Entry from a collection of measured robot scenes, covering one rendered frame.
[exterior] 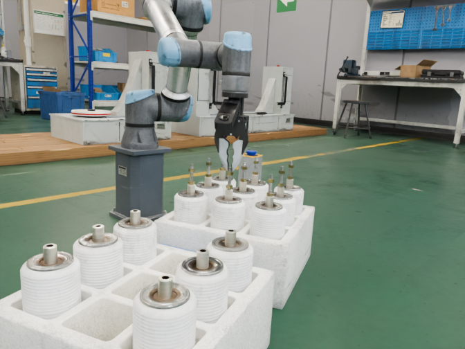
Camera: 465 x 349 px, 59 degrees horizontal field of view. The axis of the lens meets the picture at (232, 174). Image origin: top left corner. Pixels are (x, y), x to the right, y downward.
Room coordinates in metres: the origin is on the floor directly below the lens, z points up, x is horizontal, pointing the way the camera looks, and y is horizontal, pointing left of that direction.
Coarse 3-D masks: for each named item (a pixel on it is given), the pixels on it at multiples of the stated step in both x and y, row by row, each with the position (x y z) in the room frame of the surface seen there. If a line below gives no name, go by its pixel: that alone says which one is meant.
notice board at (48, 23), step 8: (40, 16) 6.78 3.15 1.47; (48, 16) 6.87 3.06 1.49; (56, 16) 6.96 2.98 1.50; (40, 24) 6.77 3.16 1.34; (48, 24) 6.87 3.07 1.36; (56, 24) 6.96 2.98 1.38; (40, 32) 6.77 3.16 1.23; (48, 32) 6.87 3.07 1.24; (56, 32) 6.96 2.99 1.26; (64, 32) 7.05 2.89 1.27
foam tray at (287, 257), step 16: (304, 208) 1.31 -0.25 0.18; (160, 224) 1.10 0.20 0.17; (176, 224) 1.08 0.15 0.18; (192, 224) 1.09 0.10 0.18; (208, 224) 1.11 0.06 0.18; (304, 224) 1.17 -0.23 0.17; (160, 240) 1.10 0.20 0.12; (176, 240) 1.08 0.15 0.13; (192, 240) 1.06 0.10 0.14; (208, 240) 1.04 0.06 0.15; (256, 240) 1.00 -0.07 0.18; (272, 240) 1.00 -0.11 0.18; (288, 240) 1.00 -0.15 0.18; (304, 240) 1.20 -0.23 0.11; (256, 256) 0.99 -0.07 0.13; (272, 256) 0.98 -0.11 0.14; (288, 256) 0.98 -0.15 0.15; (304, 256) 1.22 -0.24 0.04; (288, 272) 1.00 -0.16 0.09; (288, 288) 1.01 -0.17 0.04
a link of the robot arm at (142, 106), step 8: (128, 96) 1.62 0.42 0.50; (136, 96) 1.60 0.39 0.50; (144, 96) 1.61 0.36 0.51; (152, 96) 1.64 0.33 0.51; (160, 96) 1.66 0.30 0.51; (128, 104) 1.61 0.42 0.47; (136, 104) 1.60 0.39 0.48; (144, 104) 1.61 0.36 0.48; (152, 104) 1.62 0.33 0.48; (160, 104) 1.64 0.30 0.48; (128, 112) 1.61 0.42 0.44; (136, 112) 1.60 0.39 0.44; (144, 112) 1.61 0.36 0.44; (152, 112) 1.63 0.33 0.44; (160, 112) 1.64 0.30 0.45; (128, 120) 1.61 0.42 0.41; (136, 120) 1.60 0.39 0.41; (144, 120) 1.61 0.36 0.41; (152, 120) 1.64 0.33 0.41
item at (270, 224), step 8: (256, 208) 1.04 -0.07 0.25; (256, 216) 1.03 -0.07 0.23; (264, 216) 1.02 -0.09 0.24; (272, 216) 1.02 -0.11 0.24; (280, 216) 1.03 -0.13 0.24; (256, 224) 1.03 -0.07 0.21; (264, 224) 1.02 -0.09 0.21; (272, 224) 1.02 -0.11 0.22; (280, 224) 1.03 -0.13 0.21; (256, 232) 1.03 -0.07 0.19; (264, 232) 1.02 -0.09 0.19; (272, 232) 1.02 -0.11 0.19; (280, 232) 1.03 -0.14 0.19
